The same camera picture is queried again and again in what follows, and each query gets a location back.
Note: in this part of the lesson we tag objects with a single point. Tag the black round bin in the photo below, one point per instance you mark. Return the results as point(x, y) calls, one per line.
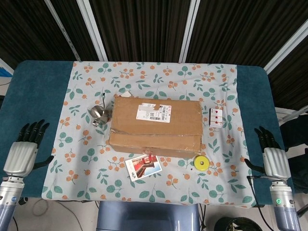
point(234, 225)

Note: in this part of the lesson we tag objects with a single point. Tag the blue and white box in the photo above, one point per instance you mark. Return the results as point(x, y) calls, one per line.
point(4, 71)

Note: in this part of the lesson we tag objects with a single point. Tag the stainless steel cup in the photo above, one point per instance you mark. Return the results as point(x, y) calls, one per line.
point(97, 113)

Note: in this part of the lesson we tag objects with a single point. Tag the small white paper piece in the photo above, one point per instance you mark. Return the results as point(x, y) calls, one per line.
point(127, 93)

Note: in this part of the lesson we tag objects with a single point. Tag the white partition frame post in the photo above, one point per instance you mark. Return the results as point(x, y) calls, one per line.
point(286, 49)
point(189, 31)
point(93, 31)
point(63, 31)

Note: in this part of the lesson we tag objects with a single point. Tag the yellow disc with hole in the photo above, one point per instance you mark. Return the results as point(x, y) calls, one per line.
point(198, 163)

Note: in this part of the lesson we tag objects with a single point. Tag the floral print tablecloth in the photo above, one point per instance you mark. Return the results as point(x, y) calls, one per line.
point(168, 79)

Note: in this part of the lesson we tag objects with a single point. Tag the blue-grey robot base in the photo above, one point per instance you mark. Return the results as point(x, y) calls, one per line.
point(149, 216)

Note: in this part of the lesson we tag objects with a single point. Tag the white metal rack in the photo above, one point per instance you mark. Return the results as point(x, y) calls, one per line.
point(288, 113)

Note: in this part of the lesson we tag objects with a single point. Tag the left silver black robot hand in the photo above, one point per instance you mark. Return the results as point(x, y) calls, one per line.
point(18, 158)

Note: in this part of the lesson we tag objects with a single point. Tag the teal table cover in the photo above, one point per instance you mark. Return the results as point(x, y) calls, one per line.
point(31, 96)

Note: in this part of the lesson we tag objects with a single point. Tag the brown cardboard box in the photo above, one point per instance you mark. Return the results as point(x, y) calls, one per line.
point(156, 130)

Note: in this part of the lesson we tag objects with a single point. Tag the deck of playing cards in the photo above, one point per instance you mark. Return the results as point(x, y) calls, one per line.
point(216, 118)

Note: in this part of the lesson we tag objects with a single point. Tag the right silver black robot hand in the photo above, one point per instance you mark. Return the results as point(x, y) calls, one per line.
point(276, 163)

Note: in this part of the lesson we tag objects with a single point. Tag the red building postcard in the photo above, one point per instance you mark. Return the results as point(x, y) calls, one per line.
point(143, 167)

